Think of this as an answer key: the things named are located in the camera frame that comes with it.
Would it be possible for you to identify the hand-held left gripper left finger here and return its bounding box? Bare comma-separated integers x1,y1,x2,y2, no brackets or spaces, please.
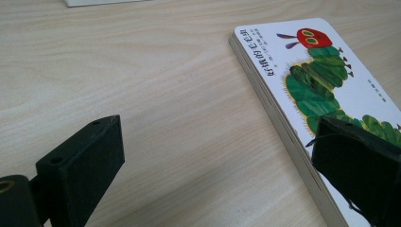
28,114,126,227

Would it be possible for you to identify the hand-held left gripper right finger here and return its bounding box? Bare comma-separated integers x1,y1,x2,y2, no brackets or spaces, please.
310,115,401,227

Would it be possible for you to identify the white caterpillar board book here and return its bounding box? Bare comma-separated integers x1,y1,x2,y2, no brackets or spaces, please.
228,17,401,227

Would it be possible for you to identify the white flat object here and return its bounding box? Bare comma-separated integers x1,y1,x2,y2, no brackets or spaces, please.
63,0,143,8

